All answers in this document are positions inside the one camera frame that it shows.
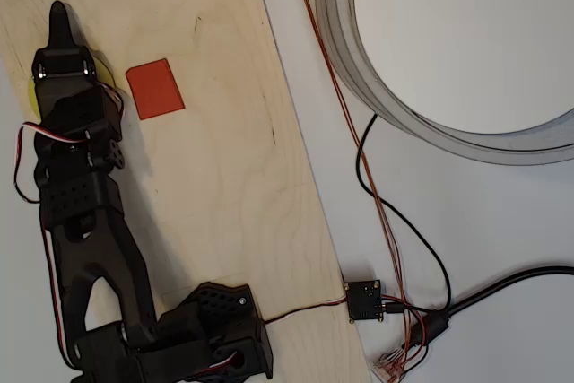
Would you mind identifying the yellow round sponge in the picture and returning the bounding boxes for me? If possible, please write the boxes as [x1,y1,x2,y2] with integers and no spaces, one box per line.
[27,53,118,118]

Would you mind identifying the small black circuit board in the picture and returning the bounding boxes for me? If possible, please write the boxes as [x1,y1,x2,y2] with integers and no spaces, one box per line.
[344,279,385,324]

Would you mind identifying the red square block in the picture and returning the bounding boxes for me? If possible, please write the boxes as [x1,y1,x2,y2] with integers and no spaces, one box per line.
[125,57,186,121]

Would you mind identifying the thin black cable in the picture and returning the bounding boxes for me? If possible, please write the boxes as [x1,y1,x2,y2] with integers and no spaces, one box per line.
[356,113,452,318]

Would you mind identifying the thin orange wire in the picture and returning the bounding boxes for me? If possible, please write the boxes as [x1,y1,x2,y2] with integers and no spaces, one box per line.
[293,0,418,379]
[290,0,416,379]

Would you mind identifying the shoulder servo cable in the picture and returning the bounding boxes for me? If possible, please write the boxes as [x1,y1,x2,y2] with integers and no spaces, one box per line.
[192,349,244,379]

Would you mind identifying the thick black power cable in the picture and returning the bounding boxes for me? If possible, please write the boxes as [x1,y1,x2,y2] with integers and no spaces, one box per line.
[411,265,574,349]

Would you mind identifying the small white wire connector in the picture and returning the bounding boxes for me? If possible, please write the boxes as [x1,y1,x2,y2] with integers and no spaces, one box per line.
[370,349,407,383]

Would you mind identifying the white round ring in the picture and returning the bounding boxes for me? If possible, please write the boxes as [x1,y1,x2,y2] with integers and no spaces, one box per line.
[315,0,574,165]

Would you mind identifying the plywood board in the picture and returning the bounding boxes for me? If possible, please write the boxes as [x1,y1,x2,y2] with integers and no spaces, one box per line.
[0,0,373,383]

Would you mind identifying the white red black servo cable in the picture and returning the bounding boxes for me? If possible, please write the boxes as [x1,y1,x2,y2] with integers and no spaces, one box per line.
[262,296,349,325]

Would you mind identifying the wrist servo cable loop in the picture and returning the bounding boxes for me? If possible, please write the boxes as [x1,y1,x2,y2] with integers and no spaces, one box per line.
[13,86,126,205]

